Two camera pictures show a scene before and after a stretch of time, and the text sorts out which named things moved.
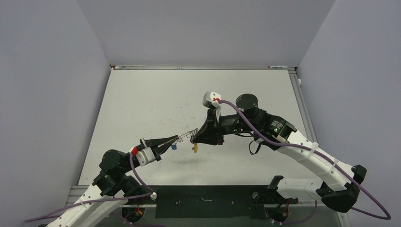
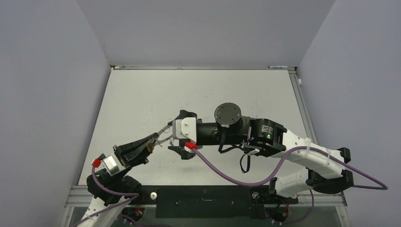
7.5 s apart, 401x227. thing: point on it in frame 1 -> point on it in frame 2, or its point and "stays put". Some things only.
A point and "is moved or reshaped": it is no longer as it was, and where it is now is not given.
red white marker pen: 275,66 stays put
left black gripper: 155,144 -> 130,153
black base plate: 213,201 stays put
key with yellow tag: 195,148 is moved or reshaped
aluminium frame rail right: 302,106 stays put
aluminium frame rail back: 125,67 stays put
